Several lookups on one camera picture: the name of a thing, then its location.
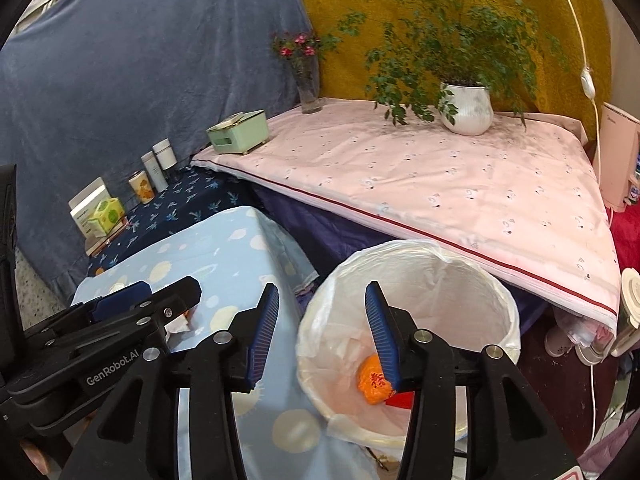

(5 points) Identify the short white canister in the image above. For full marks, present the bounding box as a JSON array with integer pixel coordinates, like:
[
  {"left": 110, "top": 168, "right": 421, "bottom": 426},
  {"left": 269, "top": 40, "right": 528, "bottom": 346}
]
[{"left": 151, "top": 140, "right": 177, "bottom": 168}]

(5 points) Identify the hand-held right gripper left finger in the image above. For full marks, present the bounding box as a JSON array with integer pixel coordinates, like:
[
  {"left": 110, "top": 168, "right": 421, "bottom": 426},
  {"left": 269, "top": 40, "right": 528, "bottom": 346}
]
[{"left": 60, "top": 282, "right": 281, "bottom": 480}]

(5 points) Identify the white round appliance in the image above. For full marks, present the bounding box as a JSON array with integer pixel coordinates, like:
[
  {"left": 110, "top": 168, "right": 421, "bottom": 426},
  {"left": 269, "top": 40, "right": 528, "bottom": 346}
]
[{"left": 619, "top": 267, "right": 640, "bottom": 357}]

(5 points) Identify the white cable with switch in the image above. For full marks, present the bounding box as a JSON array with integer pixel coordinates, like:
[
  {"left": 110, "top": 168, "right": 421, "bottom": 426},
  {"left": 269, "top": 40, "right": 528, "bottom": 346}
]
[{"left": 545, "top": 0, "right": 616, "bottom": 441}]

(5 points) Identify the can with orange print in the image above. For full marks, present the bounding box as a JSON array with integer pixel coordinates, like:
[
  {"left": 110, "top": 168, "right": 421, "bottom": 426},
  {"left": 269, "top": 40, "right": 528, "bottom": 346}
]
[{"left": 128, "top": 170, "right": 155, "bottom": 205}]

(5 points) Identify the pink slipper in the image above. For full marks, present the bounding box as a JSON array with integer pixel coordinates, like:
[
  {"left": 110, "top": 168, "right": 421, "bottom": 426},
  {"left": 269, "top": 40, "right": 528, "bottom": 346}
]
[{"left": 544, "top": 327, "right": 576, "bottom": 359}]

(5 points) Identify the small wooden tray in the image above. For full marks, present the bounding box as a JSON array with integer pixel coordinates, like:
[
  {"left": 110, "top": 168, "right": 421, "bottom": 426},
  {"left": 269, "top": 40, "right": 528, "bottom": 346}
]
[{"left": 84, "top": 217, "right": 131, "bottom": 256}]

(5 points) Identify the pink printed cloth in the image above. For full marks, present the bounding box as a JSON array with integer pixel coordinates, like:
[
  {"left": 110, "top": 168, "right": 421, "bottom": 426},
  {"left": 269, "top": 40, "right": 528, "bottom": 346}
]
[{"left": 190, "top": 97, "right": 623, "bottom": 333}]

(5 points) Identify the red cloth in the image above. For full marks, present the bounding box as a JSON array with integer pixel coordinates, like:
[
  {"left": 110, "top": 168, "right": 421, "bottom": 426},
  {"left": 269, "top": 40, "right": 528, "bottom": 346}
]
[{"left": 612, "top": 207, "right": 640, "bottom": 271}]

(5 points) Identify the light blue dotted cloth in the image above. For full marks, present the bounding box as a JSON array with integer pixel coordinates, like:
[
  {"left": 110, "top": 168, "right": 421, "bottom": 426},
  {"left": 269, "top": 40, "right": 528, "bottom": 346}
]
[{"left": 70, "top": 205, "right": 401, "bottom": 480}]

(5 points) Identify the white tissue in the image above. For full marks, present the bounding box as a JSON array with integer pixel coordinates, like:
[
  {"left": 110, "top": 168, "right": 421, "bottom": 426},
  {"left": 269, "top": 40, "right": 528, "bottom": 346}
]
[{"left": 165, "top": 309, "right": 194, "bottom": 346}]

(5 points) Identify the glass vase with pink flowers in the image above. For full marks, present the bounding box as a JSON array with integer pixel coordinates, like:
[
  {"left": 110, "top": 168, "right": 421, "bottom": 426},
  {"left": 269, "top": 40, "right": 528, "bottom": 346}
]
[{"left": 270, "top": 30, "right": 341, "bottom": 115}]

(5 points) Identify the green printed box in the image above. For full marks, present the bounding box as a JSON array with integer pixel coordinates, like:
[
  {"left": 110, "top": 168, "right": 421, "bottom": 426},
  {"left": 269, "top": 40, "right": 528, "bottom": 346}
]
[{"left": 86, "top": 197, "right": 125, "bottom": 237}]

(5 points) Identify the blue-grey blanket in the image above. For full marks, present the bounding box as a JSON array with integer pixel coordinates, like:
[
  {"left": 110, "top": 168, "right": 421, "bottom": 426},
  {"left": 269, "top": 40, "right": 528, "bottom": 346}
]
[{"left": 0, "top": 0, "right": 313, "bottom": 301}]

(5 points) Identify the slim white bottle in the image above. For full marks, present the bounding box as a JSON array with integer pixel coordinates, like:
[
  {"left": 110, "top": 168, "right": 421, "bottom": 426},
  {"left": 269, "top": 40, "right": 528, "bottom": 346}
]
[{"left": 140, "top": 151, "right": 169, "bottom": 193}]

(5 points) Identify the purple cloth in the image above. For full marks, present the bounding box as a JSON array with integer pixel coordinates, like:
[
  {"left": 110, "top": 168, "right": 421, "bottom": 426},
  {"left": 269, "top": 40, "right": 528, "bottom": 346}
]
[{"left": 250, "top": 182, "right": 551, "bottom": 341}]

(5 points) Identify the green plant in white pot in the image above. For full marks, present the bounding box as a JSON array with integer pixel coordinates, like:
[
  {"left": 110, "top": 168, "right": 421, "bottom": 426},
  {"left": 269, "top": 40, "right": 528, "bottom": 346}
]
[{"left": 335, "top": 0, "right": 571, "bottom": 137}]

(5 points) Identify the navy floral cloth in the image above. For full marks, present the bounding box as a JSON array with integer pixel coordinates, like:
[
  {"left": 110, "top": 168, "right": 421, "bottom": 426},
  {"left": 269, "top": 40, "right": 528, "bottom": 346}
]
[{"left": 85, "top": 165, "right": 261, "bottom": 278}]

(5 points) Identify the pink appliance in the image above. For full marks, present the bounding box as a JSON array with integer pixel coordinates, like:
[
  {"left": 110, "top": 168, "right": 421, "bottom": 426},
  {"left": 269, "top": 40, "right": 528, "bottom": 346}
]
[{"left": 599, "top": 101, "right": 640, "bottom": 211}]

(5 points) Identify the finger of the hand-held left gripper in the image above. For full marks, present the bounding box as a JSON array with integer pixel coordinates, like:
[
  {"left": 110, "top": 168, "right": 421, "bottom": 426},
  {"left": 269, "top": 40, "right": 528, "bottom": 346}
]
[
  {"left": 70, "top": 281, "right": 153, "bottom": 323},
  {"left": 25, "top": 276, "right": 202, "bottom": 361}
]

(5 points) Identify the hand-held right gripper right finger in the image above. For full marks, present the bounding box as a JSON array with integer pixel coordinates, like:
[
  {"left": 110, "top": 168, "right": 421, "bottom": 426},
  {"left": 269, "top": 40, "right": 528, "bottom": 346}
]
[{"left": 364, "top": 281, "right": 581, "bottom": 480}]

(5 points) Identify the white bag-lined trash bin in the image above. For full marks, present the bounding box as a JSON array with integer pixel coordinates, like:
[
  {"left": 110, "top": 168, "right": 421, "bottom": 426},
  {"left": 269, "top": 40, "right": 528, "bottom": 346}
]
[{"left": 296, "top": 239, "right": 522, "bottom": 448}]

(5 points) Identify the mint green tissue box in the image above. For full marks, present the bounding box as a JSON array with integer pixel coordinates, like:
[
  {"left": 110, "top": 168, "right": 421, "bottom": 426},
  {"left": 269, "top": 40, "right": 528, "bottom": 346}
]
[{"left": 206, "top": 109, "right": 271, "bottom": 156}]

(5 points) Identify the mustard yellow cloth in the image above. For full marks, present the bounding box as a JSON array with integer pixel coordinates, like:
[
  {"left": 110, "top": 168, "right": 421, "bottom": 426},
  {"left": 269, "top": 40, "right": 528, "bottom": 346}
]
[{"left": 287, "top": 0, "right": 613, "bottom": 126}]

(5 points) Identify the white cardboard box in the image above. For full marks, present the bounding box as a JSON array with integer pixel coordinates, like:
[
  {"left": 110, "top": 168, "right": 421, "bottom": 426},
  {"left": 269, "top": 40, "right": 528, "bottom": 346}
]
[{"left": 68, "top": 176, "right": 111, "bottom": 226}]

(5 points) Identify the crumpled orange wrapper ball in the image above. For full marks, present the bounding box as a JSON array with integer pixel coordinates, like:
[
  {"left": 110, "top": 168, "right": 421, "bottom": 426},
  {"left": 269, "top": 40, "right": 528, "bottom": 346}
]
[{"left": 356, "top": 354, "right": 396, "bottom": 405}]

